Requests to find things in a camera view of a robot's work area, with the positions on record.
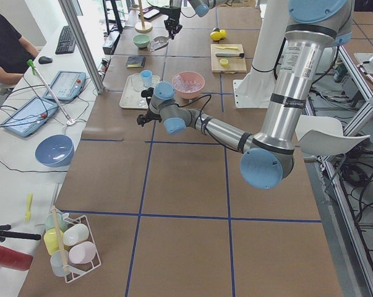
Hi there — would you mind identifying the far teach pendant tablet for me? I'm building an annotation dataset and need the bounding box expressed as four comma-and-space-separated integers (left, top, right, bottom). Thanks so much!
49, 71, 87, 102

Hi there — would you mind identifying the black tripod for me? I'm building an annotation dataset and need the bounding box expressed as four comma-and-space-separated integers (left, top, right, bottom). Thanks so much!
0, 224, 41, 243

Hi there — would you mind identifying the large blue bowl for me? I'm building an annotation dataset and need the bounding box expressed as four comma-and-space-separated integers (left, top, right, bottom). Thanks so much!
35, 134, 74, 168

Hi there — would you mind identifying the mint green bowl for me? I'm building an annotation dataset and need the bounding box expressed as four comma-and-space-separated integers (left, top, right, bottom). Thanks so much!
133, 34, 151, 49

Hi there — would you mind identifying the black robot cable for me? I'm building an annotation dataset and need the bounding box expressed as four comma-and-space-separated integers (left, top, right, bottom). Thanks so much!
176, 94, 212, 124

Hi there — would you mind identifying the yellow plastic knife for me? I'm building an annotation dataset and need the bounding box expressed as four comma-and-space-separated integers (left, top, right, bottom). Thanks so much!
215, 46, 239, 50

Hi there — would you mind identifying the yellow lemon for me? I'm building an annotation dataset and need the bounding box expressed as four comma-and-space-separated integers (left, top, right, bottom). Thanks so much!
219, 29, 227, 40
210, 31, 222, 41

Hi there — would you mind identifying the half lemon slice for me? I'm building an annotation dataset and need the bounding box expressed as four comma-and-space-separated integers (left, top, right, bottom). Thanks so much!
220, 58, 229, 67

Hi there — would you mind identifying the black computer mouse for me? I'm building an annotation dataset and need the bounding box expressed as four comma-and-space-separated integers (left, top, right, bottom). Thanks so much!
38, 56, 53, 64

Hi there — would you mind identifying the aluminium frame post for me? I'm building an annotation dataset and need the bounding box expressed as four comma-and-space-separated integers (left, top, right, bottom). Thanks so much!
58, 0, 105, 94

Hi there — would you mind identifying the steel muddler black tip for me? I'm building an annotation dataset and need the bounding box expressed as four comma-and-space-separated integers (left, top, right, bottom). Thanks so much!
215, 53, 244, 58

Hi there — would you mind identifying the seated person black shirt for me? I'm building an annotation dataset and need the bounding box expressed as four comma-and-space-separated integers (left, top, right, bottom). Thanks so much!
0, 14, 39, 86

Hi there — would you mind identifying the red bottle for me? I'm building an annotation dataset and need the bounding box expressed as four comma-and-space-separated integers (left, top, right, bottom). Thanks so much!
0, 245, 33, 271

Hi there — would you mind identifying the white cup in rack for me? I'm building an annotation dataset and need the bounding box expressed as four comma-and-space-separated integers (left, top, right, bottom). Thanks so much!
62, 223, 90, 246

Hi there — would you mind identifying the clear wine glass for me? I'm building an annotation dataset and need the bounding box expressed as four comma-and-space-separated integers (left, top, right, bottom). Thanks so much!
131, 74, 146, 108

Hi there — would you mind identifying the white wire cup rack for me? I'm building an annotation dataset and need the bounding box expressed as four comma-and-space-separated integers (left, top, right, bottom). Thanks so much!
45, 209, 102, 284

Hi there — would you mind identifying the yellow plastic fork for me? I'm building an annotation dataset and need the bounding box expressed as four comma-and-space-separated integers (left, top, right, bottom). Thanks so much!
24, 193, 33, 223

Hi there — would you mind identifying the small blue cup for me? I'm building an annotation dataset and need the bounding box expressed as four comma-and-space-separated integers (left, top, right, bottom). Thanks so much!
140, 69, 153, 88

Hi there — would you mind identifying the pink bowl of ice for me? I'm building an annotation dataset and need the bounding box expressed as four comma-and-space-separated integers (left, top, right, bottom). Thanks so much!
171, 71, 205, 100

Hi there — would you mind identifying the wooden cutting board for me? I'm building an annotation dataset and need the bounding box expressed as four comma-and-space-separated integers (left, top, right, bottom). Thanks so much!
210, 44, 247, 73

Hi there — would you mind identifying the teach pendant tablet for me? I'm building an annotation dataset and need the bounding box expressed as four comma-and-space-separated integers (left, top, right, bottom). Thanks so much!
1, 96, 59, 137
49, 71, 87, 102

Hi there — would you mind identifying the metal ice scoop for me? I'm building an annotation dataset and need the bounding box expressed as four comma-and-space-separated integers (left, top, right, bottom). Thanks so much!
147, 36, 169, 52

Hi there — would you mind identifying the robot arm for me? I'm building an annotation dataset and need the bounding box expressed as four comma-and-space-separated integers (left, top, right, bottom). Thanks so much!
137, 1, 354, 189
158, 0, 232, 40

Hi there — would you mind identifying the cream serving tray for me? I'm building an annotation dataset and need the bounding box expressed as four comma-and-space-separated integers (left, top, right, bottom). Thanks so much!
119, 75, 148, 110

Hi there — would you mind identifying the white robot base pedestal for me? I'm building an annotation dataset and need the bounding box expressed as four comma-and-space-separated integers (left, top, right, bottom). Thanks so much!
233, 0, 289, 108

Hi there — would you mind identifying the near teach pendant tablet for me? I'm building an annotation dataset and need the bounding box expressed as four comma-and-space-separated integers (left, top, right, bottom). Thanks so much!
1, 96, 59, 137

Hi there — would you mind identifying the yellow cup in rack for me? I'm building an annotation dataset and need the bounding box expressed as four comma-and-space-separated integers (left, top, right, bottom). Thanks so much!
43, 228, 59, 256

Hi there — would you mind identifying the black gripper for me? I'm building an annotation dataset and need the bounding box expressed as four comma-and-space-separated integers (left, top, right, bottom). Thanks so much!
137, 87, 161, 126
159, 6, 182, 40

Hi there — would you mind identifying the wooden cup tree stand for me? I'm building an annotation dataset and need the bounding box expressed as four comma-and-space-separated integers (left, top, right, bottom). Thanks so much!
134, 0, 153, 33

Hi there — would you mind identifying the black keyboard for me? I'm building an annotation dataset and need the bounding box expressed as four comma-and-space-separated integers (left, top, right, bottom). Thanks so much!
55, 25, 76, 54

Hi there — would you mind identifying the pink cup in rack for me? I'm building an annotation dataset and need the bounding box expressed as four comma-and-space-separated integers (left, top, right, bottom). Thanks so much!
69, 241, 96, 264

